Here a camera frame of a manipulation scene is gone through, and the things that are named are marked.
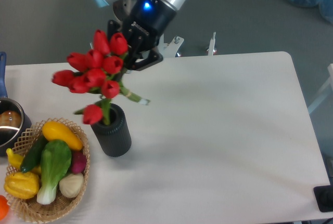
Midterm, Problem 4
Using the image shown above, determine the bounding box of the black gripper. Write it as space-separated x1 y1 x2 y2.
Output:
107 0 176 71

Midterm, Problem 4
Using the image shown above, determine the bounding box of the red tulip bouquet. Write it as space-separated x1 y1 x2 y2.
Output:
52 30 150 125

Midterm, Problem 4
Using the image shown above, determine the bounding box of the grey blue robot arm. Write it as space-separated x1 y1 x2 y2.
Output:
94 0 186 71

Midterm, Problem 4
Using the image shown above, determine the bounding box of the dark grey ribbed vase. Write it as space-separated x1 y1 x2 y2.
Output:
91 104 132 157

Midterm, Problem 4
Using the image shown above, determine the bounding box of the yellow squash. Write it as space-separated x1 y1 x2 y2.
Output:
42 121 83 151

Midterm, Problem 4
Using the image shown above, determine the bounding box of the purple red radish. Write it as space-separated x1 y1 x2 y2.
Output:
71 151 87 174

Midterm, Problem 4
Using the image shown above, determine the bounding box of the green bok choy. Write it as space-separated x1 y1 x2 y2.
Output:
36 140 72 205

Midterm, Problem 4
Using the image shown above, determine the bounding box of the brown item in saucepan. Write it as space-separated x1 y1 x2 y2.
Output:
0 110 22 128

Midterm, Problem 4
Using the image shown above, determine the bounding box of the dark green cucumber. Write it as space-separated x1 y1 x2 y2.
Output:
20 134 48 173

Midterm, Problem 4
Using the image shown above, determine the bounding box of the white garlic bulb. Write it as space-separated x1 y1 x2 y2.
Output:
59 173 84 198

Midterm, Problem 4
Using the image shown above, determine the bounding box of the small yellow gourd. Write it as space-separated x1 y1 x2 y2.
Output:
6 148 42 175

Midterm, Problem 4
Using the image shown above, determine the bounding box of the yellow bell pepper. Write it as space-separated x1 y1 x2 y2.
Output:
4 172 40 200

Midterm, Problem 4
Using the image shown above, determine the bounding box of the woven wicker basket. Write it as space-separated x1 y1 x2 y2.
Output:
5 118 90 223

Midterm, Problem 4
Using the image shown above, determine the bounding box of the orange fruit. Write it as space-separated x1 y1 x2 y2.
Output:
0 195 9 220

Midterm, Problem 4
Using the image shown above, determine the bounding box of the black device at table edge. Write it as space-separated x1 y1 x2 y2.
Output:
313 185 332 213

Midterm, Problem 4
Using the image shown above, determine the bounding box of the blue handled saucepan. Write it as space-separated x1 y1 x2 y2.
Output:
1 51 31 157

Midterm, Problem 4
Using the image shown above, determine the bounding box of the white frame at right edge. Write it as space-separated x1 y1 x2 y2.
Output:
308 63 332 114

